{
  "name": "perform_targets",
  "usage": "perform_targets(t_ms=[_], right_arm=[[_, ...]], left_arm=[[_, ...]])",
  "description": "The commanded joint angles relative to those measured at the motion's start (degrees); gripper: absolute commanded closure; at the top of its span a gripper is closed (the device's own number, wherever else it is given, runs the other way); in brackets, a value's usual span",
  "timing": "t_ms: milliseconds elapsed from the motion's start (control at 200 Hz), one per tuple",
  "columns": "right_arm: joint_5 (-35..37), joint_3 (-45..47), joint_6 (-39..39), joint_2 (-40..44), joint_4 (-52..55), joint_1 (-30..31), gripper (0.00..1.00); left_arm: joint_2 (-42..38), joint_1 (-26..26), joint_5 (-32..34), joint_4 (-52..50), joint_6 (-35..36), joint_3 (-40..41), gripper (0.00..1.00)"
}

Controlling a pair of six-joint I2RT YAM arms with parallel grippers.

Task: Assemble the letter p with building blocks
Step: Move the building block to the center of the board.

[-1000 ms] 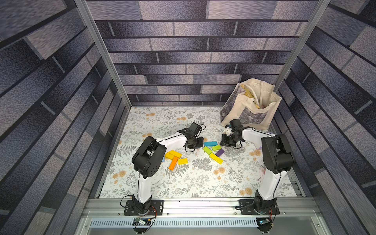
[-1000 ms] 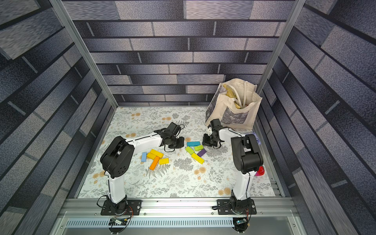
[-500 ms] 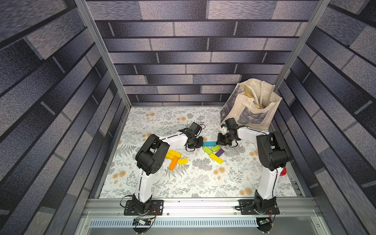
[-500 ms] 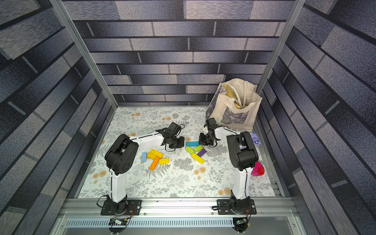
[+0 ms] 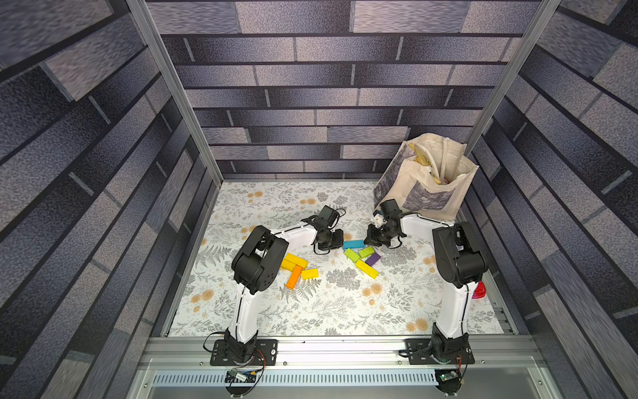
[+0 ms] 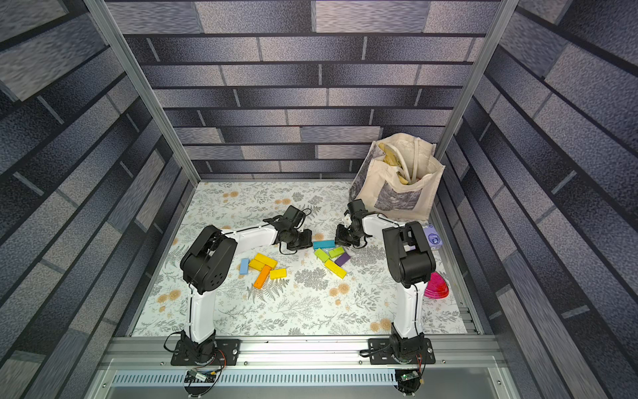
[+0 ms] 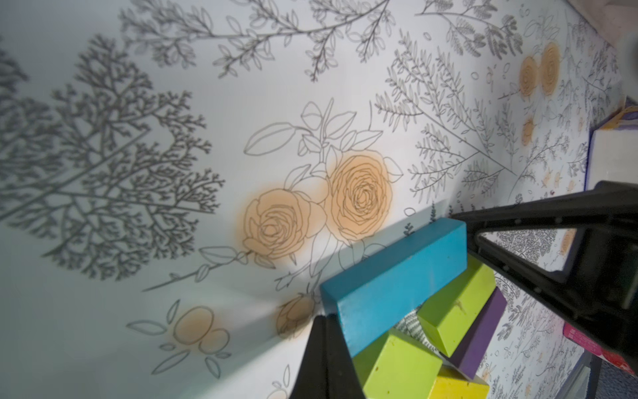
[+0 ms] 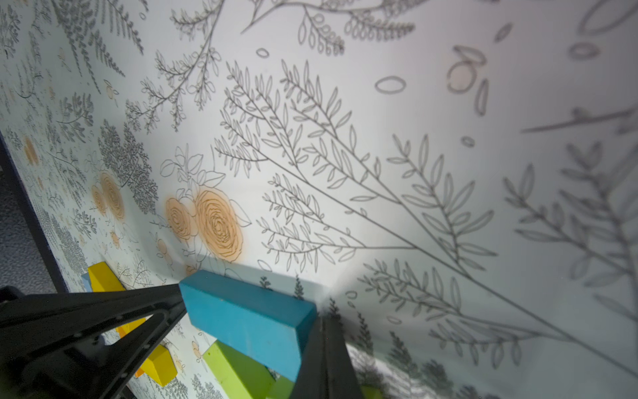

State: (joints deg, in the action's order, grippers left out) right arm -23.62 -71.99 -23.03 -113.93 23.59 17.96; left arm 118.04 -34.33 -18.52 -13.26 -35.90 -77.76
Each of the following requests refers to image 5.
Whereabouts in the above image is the orange block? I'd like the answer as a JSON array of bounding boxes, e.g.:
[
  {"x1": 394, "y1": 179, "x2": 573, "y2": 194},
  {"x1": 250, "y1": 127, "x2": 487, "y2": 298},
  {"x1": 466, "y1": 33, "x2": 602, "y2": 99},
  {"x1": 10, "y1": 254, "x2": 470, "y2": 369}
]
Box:
[{"x1": 286, "y1": 265, "x2": 303, "y2": 290}]

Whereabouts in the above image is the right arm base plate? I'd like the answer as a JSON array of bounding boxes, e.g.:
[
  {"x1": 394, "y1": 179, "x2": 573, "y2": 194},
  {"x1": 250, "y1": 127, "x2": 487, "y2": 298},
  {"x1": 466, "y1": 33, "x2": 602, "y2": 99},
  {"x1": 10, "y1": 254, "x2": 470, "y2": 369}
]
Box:
[{"x1": 403, "y1": 338, "x2": 475, "y2": 365}]

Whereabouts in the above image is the teal block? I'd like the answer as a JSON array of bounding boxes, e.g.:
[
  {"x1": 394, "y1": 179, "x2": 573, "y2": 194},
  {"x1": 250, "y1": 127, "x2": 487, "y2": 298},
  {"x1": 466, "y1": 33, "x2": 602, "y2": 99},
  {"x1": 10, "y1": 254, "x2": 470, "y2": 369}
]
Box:
[{"x1": 342, "y1": 240, "x2": 366, "y2": 249}]

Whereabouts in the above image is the lime green block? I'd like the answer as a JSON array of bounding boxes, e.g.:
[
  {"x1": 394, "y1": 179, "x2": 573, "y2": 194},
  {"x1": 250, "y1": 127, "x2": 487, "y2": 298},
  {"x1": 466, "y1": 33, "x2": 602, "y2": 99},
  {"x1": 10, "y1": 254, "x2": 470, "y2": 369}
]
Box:
[
  {"x1": 358, "y1": 247, "x2": 375, "y2": 259},
  {"x1": 344, "y1": 249, "x2": 361, "y2": 264}
]

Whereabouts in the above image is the long yellow block right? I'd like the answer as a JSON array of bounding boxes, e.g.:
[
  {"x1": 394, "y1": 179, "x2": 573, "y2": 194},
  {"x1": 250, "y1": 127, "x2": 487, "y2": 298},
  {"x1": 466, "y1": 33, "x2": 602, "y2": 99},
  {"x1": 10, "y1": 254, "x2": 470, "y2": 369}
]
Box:
[{"x1": 355, "y1": 259, "x2": 379, "y2": 279}]

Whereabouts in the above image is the aluminium front rail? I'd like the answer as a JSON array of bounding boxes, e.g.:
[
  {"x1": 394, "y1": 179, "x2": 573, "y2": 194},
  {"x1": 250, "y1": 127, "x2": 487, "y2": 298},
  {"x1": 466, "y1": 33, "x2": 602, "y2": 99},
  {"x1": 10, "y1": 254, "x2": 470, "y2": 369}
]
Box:
[{"x1": 136, "y1": 334, "x2": 546, "y2": 372}]

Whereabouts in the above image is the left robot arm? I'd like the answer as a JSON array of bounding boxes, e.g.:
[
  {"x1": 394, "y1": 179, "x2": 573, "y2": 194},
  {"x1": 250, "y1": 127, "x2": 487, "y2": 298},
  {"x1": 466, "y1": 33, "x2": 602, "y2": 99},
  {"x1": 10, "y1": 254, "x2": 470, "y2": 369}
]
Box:
[{"x1": 224, "y1": 206, "x2": 345, "y2": 357}]

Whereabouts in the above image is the long yellow block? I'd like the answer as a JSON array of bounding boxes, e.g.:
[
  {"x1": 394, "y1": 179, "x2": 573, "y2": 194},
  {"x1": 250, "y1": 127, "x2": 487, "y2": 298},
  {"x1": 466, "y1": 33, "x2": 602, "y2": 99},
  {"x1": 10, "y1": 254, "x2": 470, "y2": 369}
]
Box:
[
  {"x1": 355, "y1": 259, "x2": 379, "y2": 279},
  {"x1": 281, "y1": 254, "x2": 308, "y2": 272}
]

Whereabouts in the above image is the right circuit board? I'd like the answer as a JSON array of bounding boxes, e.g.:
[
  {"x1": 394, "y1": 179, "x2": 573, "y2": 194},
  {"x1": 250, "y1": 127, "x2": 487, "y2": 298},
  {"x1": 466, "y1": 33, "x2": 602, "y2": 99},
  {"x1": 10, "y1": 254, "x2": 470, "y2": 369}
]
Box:
[{"x1": 435, "y1": 370, "x2": 462, "y2": 396}]

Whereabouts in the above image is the purple block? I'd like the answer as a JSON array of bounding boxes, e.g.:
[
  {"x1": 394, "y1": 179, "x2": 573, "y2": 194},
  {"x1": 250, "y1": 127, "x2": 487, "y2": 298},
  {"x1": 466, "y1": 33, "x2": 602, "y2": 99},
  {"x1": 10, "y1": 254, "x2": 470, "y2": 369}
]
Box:
[{"x1": 365, "y1": 253, "x2": 381, "y2": 267}]

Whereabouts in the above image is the small yellow block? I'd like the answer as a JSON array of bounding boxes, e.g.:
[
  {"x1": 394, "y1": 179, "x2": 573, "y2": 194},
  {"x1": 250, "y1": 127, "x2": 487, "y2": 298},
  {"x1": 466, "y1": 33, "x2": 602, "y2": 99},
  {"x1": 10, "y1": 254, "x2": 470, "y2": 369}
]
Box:
[{"x1": 302, "y1": 269, "x2": 320, "y2": 280}]

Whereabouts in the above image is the left circuit board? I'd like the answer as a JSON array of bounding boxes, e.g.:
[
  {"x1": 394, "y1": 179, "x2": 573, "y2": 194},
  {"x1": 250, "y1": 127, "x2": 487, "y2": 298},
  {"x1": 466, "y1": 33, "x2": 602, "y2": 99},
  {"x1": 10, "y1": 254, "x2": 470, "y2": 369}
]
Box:
[{"x1": 224, "y1": 369, "x2": 262, "y2": 385}]

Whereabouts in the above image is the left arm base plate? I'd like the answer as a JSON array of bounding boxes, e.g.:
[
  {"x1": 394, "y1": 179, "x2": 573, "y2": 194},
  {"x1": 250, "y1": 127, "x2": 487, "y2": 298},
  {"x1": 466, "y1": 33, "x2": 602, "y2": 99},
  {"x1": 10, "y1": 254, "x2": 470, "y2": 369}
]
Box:
[{"x1": 209, "y1": 339, "x2": 279, "y2": 366}]

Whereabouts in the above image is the long yellow block left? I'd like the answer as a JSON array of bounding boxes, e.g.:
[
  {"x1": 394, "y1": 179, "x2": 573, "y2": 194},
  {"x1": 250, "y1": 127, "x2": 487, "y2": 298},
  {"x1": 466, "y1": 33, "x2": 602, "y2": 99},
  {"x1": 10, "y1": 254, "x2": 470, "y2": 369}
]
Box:
[{"x1": 281, "y1": 254, "x2": 308, "y2": 272}]

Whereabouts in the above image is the circuit board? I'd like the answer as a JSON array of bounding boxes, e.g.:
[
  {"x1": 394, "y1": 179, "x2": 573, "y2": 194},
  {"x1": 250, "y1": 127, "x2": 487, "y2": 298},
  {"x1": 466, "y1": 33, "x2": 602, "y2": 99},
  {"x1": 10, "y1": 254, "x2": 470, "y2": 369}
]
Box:
[
  {"x1": 224, "y1": 369, "x2": 262, "y2": 385},
  {"x1": 435, "y1": 370, "x2": 462, "y2": 396}
]

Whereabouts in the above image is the pink plastic bowl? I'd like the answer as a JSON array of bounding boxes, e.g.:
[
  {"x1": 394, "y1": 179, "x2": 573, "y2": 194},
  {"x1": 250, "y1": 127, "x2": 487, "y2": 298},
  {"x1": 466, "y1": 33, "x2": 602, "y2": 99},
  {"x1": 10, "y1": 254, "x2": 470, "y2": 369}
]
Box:
[{"x1": 473, "y1": 281, "x2": 487, "y2": 299}]

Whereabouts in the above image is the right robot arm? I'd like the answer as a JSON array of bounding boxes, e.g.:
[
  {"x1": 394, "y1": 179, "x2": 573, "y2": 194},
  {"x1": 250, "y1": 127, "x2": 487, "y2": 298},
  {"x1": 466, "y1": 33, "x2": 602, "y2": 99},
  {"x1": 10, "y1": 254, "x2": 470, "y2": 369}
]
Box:
[{"x1": 365, "y1": 199, "x2": 488, "y2": 364}]

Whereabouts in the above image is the cream canvas tote bag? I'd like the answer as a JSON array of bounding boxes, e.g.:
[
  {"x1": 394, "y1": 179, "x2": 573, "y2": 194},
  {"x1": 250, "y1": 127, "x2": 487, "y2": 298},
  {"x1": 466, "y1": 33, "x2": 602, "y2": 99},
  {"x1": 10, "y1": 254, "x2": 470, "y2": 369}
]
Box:
[{"x1": 373, "y1": 133, "x2": 479, "y2": 222}]

